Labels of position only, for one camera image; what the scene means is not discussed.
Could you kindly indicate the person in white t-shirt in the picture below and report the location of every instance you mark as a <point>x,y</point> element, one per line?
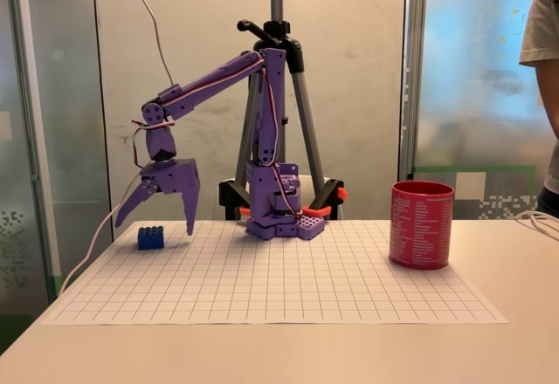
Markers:
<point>543,30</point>

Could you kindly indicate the purple robot arm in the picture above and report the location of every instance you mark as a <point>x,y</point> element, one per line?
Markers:
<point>266,139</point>

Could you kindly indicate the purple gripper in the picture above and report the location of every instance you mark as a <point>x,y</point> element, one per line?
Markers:
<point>175,178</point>

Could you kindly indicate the red cup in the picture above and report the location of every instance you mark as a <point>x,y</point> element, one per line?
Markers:
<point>421,227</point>

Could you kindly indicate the blue toy brick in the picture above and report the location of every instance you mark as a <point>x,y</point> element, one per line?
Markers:
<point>150,239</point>

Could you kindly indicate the black orange table clamp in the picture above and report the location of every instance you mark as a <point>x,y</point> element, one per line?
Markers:
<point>229,192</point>
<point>327,196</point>

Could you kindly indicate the white grid paper sheet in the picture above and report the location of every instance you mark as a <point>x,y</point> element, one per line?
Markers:
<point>279,283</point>

